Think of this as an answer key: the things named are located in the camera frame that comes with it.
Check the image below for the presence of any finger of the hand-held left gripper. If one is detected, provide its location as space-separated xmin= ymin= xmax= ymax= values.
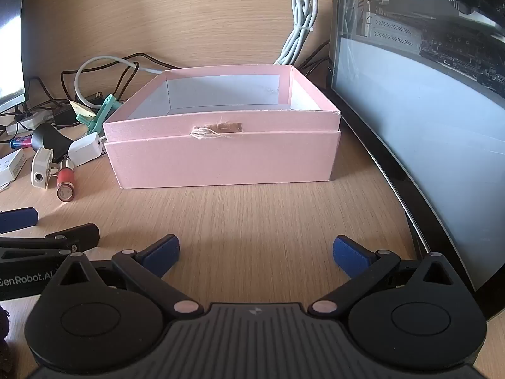
xmin=0 ymin=223 xmax=100 ymax=262
xmin=0 ymin=208 xmax=39 ymax=234

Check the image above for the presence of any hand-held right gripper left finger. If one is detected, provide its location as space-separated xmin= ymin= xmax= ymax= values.
xmin=55 ymin=234 xmax=202 ymax=319

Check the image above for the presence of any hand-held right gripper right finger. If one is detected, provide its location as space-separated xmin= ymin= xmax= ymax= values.
xmin=308 ymin=235 xmax=455 ymax=319

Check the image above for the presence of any pink cardboard box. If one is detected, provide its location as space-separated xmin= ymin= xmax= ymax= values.
xmin=103 ymin=64 xmax=342 ymax=189

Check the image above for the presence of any small white box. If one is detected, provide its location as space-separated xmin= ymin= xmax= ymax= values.
xmin=0 ymin=154 xmax=28 ymax=192

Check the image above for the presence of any red lipstick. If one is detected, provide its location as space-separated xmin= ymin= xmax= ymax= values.
xmin=57 ymin=156 xmax=76 ymax=203

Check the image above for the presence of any white adapter with round hole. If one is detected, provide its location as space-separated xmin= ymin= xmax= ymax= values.
xmin=31 ymin=148 xmax=54 ymax=189

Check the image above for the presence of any dark fuzzy cloth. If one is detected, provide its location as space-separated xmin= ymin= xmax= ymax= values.
xmin=0 ymin=304 xmax=17 ymax=379

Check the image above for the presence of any white charger block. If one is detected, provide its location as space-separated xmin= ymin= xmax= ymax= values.
xmin=67 ymin=133 xmax=105 ymax=167

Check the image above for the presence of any white power adapter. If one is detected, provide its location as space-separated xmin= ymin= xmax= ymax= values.
xmin=6 ymin=110 xmax=53 ymax=135

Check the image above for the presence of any black power brick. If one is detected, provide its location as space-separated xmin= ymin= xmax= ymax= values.
xmin=51 ymin=105 xmax=80 ymax=128

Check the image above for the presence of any teal plastic clip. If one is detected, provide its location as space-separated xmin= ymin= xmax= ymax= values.
xmin=77 ymin=94 xmax=124 ymax=133

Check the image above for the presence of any computer case with glass panel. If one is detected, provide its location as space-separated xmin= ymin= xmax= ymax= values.
xmin=329 ymin=0 xmax=505 ymax=321

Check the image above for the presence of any black monitor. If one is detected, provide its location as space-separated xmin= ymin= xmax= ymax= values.
xmin=0 ymin=0 xmax=29 ymax=115

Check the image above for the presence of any grey looped cable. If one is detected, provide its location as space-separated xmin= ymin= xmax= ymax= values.
xmin=74 ymin=56 xmax=166 ymax=108

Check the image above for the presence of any thin black cable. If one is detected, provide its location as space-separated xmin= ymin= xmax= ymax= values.
xmin=61 ymin=52 xmax=180 ymax=99

